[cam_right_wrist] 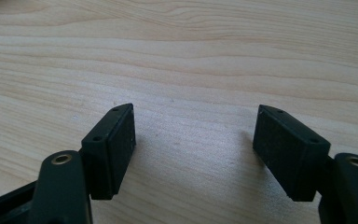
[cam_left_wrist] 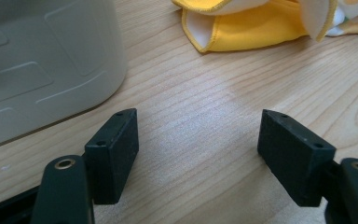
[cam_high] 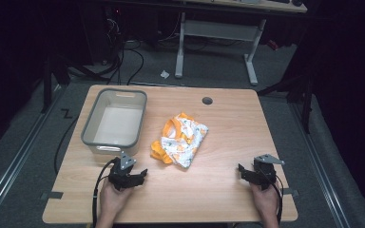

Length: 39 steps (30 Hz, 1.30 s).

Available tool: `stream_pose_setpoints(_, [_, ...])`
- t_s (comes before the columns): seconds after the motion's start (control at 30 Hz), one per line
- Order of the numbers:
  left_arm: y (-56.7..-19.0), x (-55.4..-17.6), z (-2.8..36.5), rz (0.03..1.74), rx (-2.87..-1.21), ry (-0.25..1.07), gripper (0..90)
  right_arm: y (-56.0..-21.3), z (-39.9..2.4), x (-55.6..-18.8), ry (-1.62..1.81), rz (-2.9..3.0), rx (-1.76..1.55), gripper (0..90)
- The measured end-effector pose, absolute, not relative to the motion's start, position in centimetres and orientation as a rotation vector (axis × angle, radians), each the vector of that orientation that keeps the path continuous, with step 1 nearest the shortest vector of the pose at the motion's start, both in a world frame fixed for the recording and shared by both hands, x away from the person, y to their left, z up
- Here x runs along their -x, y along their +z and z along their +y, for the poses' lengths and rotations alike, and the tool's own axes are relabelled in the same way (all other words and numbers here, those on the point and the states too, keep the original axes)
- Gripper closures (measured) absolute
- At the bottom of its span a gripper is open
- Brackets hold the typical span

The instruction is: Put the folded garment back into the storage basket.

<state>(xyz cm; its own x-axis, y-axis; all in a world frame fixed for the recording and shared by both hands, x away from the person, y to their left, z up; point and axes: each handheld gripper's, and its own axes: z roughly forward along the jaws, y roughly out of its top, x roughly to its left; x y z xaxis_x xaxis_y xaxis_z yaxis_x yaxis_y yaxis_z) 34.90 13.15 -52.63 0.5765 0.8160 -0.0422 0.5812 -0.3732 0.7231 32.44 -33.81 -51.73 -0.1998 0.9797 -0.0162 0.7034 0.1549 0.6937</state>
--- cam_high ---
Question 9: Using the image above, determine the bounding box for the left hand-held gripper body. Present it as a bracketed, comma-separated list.
[108, 150, 138, 192]

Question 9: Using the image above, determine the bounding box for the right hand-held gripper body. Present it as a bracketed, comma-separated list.
[252, 153, 285, 192]

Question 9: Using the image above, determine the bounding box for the grey plastic bin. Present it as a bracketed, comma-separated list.
[80, 87, 148, 157]

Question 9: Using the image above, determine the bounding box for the orange and white printed garment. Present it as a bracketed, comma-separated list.
[149, 112, 209, 170]

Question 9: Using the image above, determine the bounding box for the person's left hand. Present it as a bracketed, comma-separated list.
[99, 178, 135, 223]

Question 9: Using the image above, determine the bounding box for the person's right hand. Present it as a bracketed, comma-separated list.
[249, 181, 281, 220]

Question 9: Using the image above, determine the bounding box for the grey tape strip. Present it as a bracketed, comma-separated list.
[40, 191, 65, 201]
[282, 187, 300, 197]

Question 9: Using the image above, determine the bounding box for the black metal stand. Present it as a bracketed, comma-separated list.
[256, 70, 316, 135]

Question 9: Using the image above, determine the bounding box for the small red object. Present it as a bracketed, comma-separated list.
[266, 39, 280, 51]

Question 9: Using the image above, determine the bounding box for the white-legged desk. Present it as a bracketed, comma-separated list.
[173, 0, 308, 86]

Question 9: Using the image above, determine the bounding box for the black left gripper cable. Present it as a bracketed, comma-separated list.
[91, 159, 117, 228]

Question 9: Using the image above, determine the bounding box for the metal floor rail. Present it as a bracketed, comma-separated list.
[0, 85, 63, 224]
[288, 102, 352, 228]

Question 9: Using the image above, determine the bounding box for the black floor cable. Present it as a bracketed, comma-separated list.
[53, 116, 81, 176]

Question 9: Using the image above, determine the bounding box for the bundle of black cables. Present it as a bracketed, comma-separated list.
[69, 12, 145, 86]

